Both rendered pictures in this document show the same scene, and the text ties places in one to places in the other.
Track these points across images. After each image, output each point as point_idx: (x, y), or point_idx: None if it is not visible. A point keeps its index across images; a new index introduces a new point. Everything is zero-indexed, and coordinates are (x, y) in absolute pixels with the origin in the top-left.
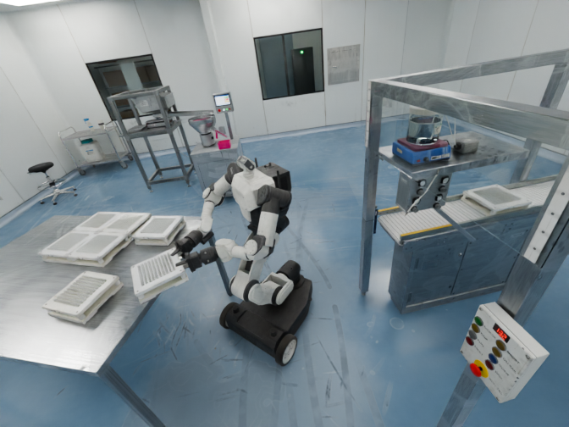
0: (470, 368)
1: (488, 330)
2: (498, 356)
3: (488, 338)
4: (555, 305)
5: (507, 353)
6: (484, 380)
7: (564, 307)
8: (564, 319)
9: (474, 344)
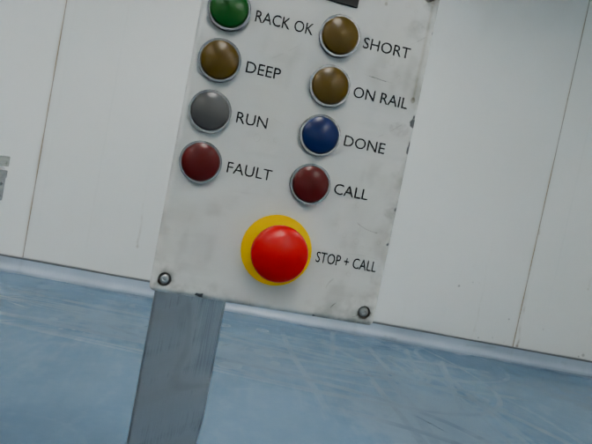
0: (263, 261)
1: (278, 19)
2: (344, 91)
3: (284, 57)
4: (0, 427)
5: (366, 53)
6: (299, 296)
7: (14, 422)
8: (30, 440)
9: (225, 159)
